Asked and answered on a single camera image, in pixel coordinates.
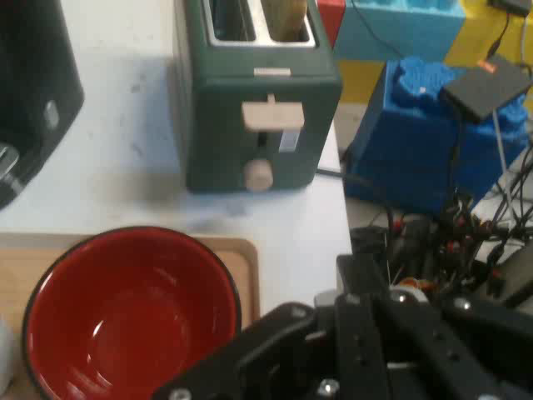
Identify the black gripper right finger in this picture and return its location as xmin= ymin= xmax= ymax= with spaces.
xmin=376 ymin=290 xmax=533 ymax=400

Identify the beige toaster knob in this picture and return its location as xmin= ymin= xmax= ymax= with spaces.
xmin=243 ymin=159 xmax=275 ymax=192

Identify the flat black electronics box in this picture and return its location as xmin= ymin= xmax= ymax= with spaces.
xmin=441 ymin=53 xmax=532 ymax=124

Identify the tangled black cable bundle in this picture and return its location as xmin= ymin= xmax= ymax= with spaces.
xmin=348 ymin=145 xmax=533 ymax=309

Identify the black toaster power cable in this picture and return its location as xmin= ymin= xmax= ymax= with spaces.
xmin=316 ymin=166 xmax=376 ymax=184

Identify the cyan giant building block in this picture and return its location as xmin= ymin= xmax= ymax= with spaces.
xmin=332 ymin=0 xmax=466 ymax=63

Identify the dark blue building block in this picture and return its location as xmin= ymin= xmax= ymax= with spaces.
xmin=343 ymin=56 xmax=533 ymax=214

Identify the black power adapter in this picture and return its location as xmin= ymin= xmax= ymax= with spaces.
xmin=489 ymin=0 xmax=533 ymax=18

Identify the toast slice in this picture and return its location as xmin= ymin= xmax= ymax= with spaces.
xmin=262 ymin=0 xmax=310 ymax=43

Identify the white cable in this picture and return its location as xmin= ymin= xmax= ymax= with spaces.
xmin=491 ymin=110 xmax=512 ymax=187

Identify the wooden cutting board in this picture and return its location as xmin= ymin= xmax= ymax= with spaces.
xmin=0 ymin=232 xmax=262 ymax=400

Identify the small red building block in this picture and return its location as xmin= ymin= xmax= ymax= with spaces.
xmin=316 ymin=0 xmax=346 ymax=49

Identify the beige toaster lever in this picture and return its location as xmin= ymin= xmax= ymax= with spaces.
xmin=241 ymin=94 xmax=306 ymax=133

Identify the yellow giant building block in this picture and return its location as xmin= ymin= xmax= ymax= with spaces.
xmin=336 ymin=0 xmax=533 ymax=104

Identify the black capsule coffee machine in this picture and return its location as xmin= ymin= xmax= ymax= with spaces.
xmin=0 ymin=0 xmax=86 ymax=209

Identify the red bowl with black rim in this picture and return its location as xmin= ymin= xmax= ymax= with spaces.
xmin=22 ymin=226 xmax=242 ymax=400

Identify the dark green two-slot toaster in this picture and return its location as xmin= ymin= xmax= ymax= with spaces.
xmin=173 ymin=0 xmax=343 ymax=195

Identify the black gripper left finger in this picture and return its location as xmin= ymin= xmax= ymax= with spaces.
xmin=152 ymin=252 xmax=393 ymax=400

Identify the thin black cable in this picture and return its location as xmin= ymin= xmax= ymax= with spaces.
xmin=353 ymin=0 xmax=514 ymax=59

